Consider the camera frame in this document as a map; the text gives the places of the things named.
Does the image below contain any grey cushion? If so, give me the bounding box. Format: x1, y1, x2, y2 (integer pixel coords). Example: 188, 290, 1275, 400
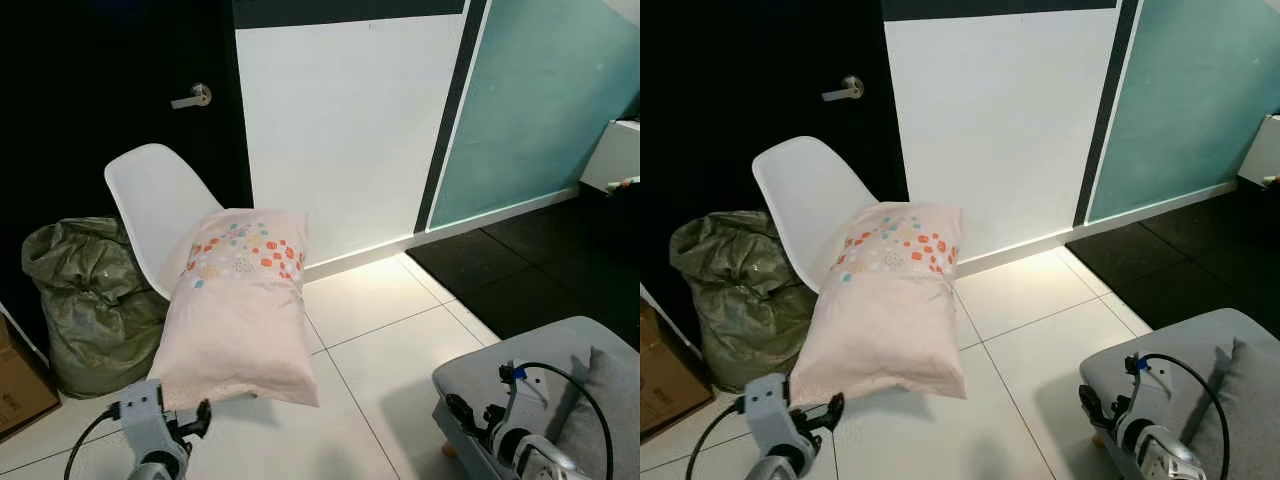
1190, 338, 1280, 480
553, 345, 641, 480

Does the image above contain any pink dotted pillow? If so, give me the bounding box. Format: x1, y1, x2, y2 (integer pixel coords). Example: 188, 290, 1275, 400
788, 201, 969, 409
148, 208, 322, 412

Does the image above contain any white plastic chair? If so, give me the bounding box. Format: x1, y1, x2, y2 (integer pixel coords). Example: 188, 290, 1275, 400
751, 136, 876, 294
104, 143, 226, 301

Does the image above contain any grey fabric ottoman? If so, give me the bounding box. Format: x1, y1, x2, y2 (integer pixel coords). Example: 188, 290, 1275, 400
1078, 307, 1280, 480
431, 316, 641, 480

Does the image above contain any green woven sack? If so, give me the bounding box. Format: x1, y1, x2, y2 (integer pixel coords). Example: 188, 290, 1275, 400
668, 210, 821, 393
21, 216, 171, 400

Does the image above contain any brown cardboard box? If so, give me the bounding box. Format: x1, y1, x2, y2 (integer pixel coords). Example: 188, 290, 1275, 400
640, 300, 713, 441
0, 312, 62, 443

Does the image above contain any black floor mat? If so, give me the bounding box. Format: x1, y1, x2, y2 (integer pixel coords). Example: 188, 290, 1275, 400
405, 185, 641, 346
1065, 183, 1280, 331

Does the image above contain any white shelf cabinet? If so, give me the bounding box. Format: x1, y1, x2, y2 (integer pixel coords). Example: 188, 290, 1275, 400
579, 117, 641, 197
1237, 113, 1280, 189

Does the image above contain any black door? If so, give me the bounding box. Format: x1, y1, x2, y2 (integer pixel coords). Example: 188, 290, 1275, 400
640, 0, 909, 331
0, 0, 253, 351

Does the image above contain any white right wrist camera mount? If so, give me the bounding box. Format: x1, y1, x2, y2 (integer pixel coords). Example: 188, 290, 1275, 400
1122, 353, 1169, 433
497, 364, 549, 441

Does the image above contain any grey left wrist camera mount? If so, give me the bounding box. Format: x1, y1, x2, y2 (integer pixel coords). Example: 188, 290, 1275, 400
744, 373, 793, 426
118, 378, 169, 426

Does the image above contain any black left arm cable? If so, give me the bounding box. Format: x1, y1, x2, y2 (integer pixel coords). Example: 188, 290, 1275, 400
712, 398, 749, 480
63, 402, 123, 480

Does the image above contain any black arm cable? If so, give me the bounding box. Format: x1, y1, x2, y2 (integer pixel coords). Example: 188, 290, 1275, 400
515, 362, 615, 480
712, 398, 749, 480
1138, 352, 1233, 480
63, 402, 123, 480

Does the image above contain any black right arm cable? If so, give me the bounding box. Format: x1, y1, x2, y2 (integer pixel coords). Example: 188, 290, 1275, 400
515, 362, 615, 480
1138, 352, 1233, 480

